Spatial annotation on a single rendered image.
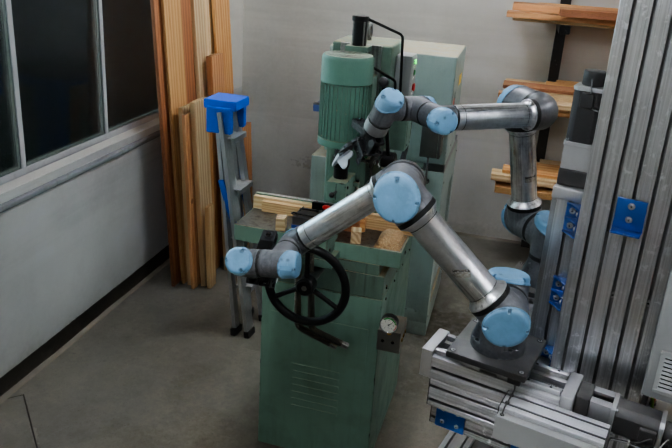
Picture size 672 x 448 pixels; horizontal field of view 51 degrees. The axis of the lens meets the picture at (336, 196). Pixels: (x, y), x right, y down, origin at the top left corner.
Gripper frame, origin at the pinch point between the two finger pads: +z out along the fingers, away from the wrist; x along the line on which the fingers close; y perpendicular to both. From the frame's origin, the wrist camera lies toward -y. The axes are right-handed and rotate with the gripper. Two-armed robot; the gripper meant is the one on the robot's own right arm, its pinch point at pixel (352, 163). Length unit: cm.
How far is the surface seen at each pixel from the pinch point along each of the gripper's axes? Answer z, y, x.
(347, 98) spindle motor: -12.6, -17.2, -0.8
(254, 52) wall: 162, -217, 50
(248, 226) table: 33.9, 0.3, -28.6
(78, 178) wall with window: 105, -76, -78
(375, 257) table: 18.8, 25.6, 6.9
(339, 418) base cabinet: 76, 61, 2
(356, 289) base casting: 31.6, 30.4, 2.8
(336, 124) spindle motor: -4.3, -13.3, -3.2
